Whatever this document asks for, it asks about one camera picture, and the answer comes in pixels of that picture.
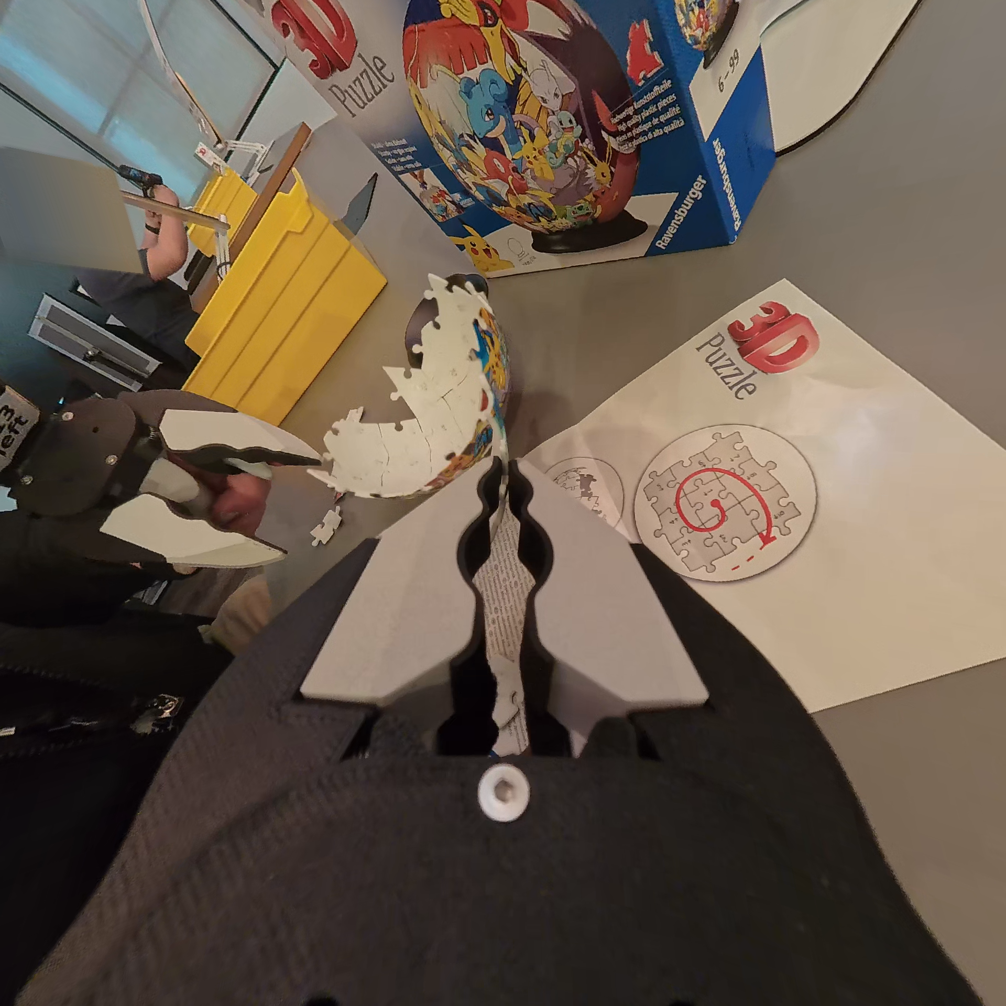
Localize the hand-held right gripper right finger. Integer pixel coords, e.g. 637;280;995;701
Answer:
508;460;708;757

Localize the white instruction leaflet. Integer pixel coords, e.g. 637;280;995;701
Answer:
472;279;1006;757

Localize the person's left hand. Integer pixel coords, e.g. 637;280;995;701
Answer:
184;464;274;538

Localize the grey partition board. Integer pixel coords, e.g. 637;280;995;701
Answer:
0;148;152;272

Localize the partly built puzzle ball shell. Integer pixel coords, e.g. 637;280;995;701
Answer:
308;272;512;500

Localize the silver metal case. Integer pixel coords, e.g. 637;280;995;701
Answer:
27;293;163;391

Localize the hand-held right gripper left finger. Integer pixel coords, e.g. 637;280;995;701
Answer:
299;458;506;757

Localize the white plastic mat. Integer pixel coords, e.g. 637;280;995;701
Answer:
758;0;924;152

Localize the black puzzle ball stand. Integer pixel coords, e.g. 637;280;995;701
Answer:
403;272;495;356

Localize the yellow plastic tray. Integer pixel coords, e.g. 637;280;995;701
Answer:
182;167;388;425

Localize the shiny metal buckle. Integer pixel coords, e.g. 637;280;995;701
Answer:
128;692;187;737

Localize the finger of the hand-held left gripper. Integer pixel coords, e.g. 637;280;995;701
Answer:
98;487;288;571
156;409;323;474

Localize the glass partition panel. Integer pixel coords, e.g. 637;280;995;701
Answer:
0;0;286;198

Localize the blue puzzle box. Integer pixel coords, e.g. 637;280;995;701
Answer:
271;0;779;280

